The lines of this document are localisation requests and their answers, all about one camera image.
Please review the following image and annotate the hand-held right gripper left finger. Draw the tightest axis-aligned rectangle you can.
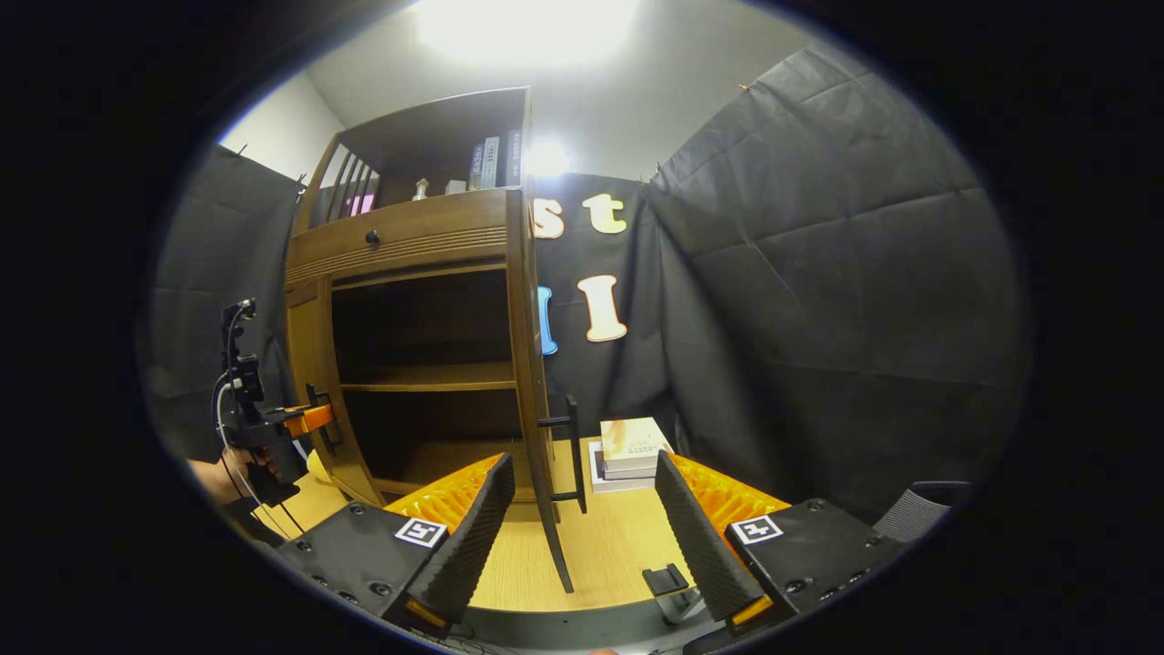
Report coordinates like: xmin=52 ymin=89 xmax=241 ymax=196
xmin=273 ymin=452 xmax=517 ymax=633

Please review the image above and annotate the wooden double-door shoe cabinet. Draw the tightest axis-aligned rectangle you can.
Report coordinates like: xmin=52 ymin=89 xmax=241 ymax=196
xmin=284 ymin=86 xmax=556 ymax=506

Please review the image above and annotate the large ceiling light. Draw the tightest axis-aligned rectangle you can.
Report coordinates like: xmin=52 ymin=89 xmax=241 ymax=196
xmin=414 ymin=0 xmax=642 ymax=69

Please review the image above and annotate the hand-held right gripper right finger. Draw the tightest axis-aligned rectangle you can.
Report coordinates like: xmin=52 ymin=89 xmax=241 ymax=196
xmin=654 ymin=450 xmax=906 ymax=638

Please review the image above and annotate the black backdrop cloth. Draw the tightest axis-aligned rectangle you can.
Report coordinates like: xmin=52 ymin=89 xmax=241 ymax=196
xmin=145 ymin=45 xmax=1033 ymax=529

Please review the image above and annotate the white book with orange print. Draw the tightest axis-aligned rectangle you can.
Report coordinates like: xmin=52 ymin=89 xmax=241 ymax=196
xmin=600 ymin=417 xmax=674 ymax=474

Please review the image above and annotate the small ceiling light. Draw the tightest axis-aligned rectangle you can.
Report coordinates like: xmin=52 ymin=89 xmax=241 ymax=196
xmin=526 ymin=141 xmax=571 ymax=180

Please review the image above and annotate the wooden drawer with black knob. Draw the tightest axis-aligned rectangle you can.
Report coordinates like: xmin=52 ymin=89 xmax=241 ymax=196
xmin=289 ymin=189 xmax=510 ymax=274

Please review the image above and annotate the wooden cabinet door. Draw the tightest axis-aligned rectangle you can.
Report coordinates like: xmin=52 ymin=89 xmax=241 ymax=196
xmin=503 ymin=186 xmax=587 ymax=594
xmin=285 ymin=277 xmax=383 ymax=508

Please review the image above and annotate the black table clamp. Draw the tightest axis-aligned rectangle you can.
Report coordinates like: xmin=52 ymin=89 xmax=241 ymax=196
xmin=641 ymin=562 xmax=706 ymax=627

